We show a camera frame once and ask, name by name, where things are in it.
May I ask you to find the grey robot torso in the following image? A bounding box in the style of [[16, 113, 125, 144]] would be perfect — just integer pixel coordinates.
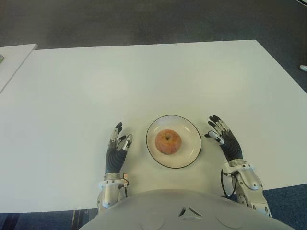
[[78, 188, 291, 230]]

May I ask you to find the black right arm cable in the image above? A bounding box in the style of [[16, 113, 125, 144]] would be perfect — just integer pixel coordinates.
[[220, 168, 238, 198]]

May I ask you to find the red yellow apple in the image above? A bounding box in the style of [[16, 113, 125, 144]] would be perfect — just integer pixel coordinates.
[[154, 129, 182, 155]]

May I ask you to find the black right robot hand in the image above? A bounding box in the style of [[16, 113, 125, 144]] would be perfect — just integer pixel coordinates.
[[204, 114, 244, 162]]

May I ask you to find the white plate with black rim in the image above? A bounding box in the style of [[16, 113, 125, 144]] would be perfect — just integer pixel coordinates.
[[146, 115, 202, 170]]

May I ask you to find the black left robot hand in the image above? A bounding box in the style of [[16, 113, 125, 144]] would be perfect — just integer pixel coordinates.
[[105, 122, 134, 173]]

